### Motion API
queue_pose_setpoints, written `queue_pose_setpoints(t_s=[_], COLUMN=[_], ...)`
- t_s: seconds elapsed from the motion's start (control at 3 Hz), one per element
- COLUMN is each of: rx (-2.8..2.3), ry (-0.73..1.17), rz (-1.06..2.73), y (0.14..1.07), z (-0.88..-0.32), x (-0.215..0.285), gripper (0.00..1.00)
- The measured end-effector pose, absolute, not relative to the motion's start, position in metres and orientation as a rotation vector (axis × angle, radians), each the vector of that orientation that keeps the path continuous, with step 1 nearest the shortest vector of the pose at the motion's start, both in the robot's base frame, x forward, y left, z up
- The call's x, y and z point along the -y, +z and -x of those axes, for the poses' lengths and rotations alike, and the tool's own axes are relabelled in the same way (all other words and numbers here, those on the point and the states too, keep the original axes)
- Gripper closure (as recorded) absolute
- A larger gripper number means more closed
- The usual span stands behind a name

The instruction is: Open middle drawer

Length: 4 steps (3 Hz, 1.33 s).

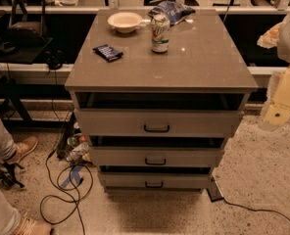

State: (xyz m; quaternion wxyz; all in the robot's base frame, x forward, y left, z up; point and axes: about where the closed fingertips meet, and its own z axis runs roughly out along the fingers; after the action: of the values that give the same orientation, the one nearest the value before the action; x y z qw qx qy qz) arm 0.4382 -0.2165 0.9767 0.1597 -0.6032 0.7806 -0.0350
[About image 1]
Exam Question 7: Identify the pile of bottles on floor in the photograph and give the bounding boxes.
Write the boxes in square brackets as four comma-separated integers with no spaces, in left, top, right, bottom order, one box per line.
[66,122,91,164]

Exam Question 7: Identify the blue chip bag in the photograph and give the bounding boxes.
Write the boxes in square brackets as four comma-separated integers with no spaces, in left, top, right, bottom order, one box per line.
[148,1,195,25]

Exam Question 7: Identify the person's upper leg and shoe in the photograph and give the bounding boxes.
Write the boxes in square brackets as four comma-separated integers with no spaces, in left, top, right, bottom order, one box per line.
[0,118,38,165]

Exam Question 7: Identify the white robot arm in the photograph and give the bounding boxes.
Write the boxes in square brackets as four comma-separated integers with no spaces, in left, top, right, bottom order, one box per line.
[257,12,290,131]

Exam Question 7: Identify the black headphones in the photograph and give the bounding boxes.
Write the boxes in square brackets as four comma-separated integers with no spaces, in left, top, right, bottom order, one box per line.
[45,50,65,71]

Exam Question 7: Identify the black bag on shelf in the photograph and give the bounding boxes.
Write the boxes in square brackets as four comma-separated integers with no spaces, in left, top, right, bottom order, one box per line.
[6,0,47,47]

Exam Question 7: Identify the grey drawer cabinet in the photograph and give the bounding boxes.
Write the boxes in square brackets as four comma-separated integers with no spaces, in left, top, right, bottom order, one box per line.
[64,7,260,194]

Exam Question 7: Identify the white bowl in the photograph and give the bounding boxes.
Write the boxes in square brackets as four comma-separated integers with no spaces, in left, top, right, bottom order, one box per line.
[107,12,142,33]

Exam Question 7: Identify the blue snack bar packet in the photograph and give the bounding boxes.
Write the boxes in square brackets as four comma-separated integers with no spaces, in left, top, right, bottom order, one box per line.
[93,44,123,63]

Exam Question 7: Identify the grey drawer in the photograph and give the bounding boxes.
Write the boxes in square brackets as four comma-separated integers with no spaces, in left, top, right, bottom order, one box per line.
[74,109,243,137]
[89,148,224,167]
[98,172,211,189]

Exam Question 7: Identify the person's leg and shoe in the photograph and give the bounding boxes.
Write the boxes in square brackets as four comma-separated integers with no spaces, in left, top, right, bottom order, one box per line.
[0,118,38,165]
[0,191,52,235]

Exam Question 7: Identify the person's lower leg and shoe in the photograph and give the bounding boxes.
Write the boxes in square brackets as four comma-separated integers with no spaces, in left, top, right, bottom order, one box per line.
[0,191,52,235]

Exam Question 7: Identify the black floor power box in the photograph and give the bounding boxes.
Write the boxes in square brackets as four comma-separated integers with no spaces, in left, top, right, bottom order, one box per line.
[207,177,224,202]

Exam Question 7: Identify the green white soda can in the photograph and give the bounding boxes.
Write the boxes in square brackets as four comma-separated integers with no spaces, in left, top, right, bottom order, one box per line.
[151,14,170,53]

